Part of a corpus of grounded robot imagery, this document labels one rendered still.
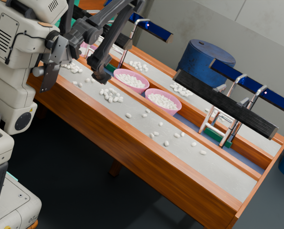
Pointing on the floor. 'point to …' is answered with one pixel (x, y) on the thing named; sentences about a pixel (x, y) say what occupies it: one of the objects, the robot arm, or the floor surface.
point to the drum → (204, 62)
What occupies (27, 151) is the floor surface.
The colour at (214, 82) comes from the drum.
